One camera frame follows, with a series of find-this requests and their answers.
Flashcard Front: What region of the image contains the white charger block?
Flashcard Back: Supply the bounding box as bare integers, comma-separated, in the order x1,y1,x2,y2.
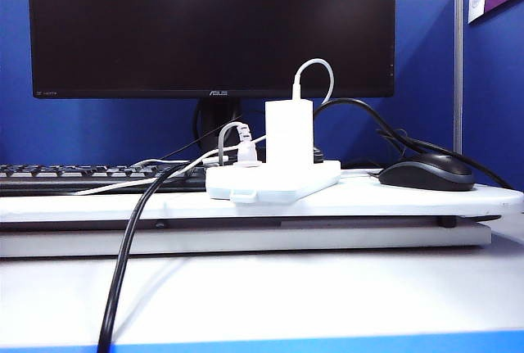
264,100,315,165

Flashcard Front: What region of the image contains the white power strip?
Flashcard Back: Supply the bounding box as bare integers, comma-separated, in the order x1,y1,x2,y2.
204,159,341,206

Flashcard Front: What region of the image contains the black monitor stand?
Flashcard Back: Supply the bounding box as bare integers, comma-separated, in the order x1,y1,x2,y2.
192,97,246,153

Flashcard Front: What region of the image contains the white base board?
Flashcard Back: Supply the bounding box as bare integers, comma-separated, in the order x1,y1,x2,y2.
0,221,492,259

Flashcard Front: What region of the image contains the white raised desk board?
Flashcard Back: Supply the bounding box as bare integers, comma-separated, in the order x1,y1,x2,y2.
0,168,524,223

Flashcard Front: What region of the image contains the black ASUS monitor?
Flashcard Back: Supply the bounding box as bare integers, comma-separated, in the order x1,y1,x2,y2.
26,0,397,100

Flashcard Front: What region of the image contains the black computer mouse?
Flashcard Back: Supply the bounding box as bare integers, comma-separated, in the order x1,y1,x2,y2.
377,152,476,192

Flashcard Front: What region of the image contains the black keyboard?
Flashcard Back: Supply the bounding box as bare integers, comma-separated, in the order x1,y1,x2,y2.
0,163,208,197

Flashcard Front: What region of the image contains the grey plug with cable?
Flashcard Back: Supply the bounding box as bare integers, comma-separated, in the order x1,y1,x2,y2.
218,121,263,167

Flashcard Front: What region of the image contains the thin white cable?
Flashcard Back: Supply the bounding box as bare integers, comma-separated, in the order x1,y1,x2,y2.
130,157,230,167

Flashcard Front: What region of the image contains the black plug cable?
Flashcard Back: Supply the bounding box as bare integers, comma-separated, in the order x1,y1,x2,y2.
313,97,515,190

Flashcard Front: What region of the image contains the white charger cable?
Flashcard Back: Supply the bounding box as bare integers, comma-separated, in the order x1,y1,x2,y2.
73,57,336,197

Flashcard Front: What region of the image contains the thick black power cord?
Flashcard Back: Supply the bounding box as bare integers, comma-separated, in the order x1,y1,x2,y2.
97,162,206,353

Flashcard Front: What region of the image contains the grey metal partition post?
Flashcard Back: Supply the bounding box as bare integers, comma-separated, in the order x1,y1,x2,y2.
453,0,466,156

